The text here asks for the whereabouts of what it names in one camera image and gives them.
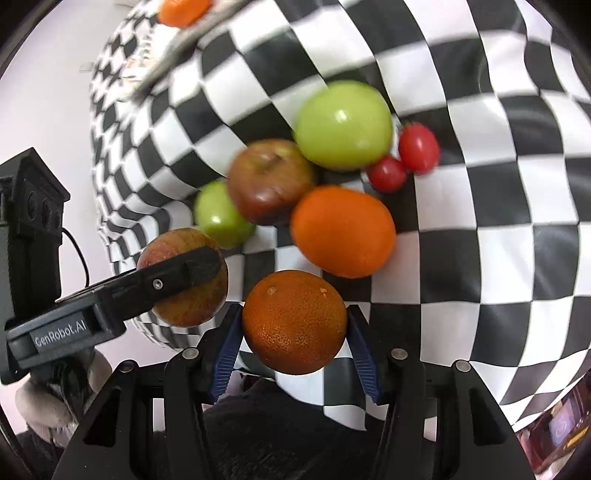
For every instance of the person's left forearm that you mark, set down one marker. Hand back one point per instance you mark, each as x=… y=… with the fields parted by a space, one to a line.
x=37 y=406

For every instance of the red and yellow object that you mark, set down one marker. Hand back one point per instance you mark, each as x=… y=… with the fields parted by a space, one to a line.
x=558 y=424

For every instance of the large bright orange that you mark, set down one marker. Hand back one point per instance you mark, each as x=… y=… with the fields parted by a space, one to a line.
x=344 y=230

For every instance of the white patterned plate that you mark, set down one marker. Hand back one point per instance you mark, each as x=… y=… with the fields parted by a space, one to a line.
x=184 y=40

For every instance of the dark red-brown apple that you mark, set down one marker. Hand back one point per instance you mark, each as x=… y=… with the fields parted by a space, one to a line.
x=270 y=180

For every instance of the person's dark clothing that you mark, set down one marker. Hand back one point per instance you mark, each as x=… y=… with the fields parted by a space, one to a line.
x=277 y=429

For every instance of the small green apple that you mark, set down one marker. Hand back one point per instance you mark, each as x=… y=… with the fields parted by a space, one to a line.
x=220 y=214

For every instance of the red cherry tomato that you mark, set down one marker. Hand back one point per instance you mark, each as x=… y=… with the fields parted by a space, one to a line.
x=387 y=174
x=419 y=147

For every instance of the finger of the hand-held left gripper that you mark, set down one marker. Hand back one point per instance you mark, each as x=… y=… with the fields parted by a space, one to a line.
x=180 y=274

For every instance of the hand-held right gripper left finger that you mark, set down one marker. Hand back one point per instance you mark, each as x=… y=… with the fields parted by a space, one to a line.
x=225 y=355

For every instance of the dark textured orange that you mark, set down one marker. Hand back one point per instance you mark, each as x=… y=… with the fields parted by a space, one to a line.
x=294 y=323

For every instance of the red striped apple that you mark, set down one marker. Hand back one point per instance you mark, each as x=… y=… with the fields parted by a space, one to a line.
x=194 y=302

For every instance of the large green apple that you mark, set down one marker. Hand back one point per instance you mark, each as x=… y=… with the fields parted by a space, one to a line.
x=344 y=124

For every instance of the white wall plate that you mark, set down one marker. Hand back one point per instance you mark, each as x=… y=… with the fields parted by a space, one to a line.
x=86 y=67

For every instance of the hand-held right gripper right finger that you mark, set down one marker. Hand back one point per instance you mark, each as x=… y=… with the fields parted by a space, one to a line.
x=365 y=357

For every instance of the black and white checkered tablecloth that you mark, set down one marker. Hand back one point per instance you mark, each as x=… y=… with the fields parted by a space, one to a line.
x=508 y=184

